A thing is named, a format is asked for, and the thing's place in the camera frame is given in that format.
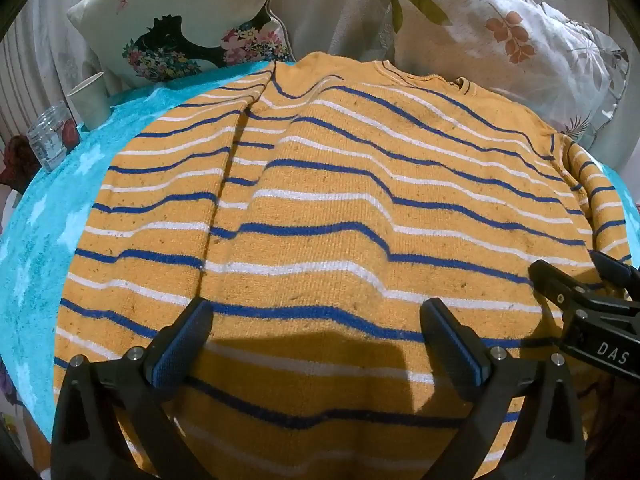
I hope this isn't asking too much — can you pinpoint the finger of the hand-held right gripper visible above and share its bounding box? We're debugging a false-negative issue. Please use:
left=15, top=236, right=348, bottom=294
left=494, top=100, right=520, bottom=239
left=591, top=250, right=640, bottom=292
left=528, top=258, right=601, bottom=313

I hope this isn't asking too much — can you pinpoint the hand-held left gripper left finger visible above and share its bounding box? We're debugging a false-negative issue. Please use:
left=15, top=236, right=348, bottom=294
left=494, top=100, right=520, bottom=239
left=50, top=297, right=216, bottom=480

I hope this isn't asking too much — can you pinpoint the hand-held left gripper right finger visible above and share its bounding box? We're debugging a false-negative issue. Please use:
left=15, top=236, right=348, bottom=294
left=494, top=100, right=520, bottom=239
left=419, top=297, right=586, bottom=480

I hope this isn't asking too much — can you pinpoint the yellow striped knit sweater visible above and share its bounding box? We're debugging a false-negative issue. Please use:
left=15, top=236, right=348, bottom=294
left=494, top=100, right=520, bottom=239
left=52, top=51, right=631, bottom=480

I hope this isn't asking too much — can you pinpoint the teal star print blanket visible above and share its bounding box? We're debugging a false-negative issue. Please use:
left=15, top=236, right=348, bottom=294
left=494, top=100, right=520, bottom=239
left=0, top=60, right=628, bottom=446

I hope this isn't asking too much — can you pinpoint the floral printed sheet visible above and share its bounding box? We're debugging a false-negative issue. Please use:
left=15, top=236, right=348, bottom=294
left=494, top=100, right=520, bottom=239
left=0, top=355, right=31, bottom=461

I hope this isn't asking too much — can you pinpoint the clear glass jar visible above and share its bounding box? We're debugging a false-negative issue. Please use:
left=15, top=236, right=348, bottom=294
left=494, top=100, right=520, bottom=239
left=26, top=101, right=71, bottom=173

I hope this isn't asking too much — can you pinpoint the dark red cloth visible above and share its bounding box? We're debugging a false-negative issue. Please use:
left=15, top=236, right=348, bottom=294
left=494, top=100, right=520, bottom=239
left=0, top=135, right=41, bottom=188

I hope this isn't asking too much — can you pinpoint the white leaf print pillow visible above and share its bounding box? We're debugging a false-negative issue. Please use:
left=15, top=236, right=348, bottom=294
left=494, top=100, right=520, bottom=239
left=380, top=0, right=628, bottom=161

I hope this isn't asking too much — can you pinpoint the white paper cup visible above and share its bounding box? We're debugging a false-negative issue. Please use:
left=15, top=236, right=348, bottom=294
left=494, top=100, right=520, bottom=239
left=66, top=71, right=112, bottom=132

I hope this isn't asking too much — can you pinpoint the floral black print pillow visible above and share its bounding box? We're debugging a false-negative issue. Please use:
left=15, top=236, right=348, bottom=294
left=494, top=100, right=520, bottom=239
left=66, top=0, right=296, bottom=91

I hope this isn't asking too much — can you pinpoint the white fabric cover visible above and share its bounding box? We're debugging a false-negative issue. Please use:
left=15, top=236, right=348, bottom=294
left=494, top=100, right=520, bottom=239
left=265, top=0, right=401, bottom=63

